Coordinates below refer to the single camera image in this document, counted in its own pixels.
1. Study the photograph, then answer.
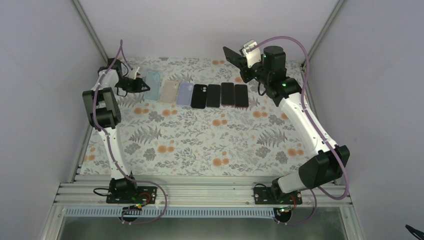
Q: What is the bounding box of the aluminium corner frame post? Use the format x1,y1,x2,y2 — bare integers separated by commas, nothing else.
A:
70,0,108,63
308,0,346,60

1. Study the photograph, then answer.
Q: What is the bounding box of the light blue phone case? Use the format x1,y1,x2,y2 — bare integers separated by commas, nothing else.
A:
144,71,161,101

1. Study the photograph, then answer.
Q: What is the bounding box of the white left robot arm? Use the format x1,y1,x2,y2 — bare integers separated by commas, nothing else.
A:
82,58,151,204

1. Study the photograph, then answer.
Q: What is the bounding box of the black phone case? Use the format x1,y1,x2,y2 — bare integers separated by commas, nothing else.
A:
190,84,208,109

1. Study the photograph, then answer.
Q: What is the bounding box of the beige phone case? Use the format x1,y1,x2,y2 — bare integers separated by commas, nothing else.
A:
159,80,180,104

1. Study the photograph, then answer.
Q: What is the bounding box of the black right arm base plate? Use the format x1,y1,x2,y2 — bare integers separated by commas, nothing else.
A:
253,185,303,205

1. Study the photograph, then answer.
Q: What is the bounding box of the pink smartphone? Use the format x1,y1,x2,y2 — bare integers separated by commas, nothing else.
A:
234,84,249,108

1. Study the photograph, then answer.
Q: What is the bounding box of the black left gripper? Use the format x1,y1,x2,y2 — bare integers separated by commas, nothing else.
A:
115,76,150,93

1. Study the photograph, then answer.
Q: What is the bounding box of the black screen blue smartphone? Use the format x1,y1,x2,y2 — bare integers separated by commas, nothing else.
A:
222,46,247,69

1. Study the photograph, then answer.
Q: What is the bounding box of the lilac phone case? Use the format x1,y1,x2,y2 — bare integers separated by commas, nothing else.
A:
176,82,194,106

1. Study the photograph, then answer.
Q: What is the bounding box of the aluminium corner frame post right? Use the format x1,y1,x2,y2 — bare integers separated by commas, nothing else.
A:
308,0,346,60

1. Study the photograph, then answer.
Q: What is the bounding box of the slotted grey cable duct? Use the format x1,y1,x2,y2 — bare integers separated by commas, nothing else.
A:
63,206,274,219

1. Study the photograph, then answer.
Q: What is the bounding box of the floral patterned table mat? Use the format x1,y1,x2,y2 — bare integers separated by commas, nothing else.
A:
80,57,313,177

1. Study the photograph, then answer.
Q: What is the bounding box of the magenta smartphone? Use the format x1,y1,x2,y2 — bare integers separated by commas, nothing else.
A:
221,82,235,106

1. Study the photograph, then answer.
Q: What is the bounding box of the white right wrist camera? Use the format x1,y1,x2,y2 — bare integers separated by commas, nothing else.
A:
240,39,262,69

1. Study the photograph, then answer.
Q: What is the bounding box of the aluminium corner frame post left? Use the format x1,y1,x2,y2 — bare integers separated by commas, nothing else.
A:
70,0,108,63

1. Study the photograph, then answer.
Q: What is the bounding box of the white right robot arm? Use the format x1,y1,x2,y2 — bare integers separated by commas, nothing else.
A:
240,41,350,204

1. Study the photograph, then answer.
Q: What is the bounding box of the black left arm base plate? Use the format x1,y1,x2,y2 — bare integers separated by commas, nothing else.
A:
106,186,158,205

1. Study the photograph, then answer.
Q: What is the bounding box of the dark teal smartphone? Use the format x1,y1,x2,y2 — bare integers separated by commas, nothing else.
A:
206,84,221,108

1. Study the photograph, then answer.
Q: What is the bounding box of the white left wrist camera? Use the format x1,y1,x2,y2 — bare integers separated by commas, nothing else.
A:
127,67,140,80

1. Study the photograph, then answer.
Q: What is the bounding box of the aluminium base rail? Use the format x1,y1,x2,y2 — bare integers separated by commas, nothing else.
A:
52,173,354,208

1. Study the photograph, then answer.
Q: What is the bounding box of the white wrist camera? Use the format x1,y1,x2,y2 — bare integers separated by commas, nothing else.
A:
240,39,262,69
127,67,140,80

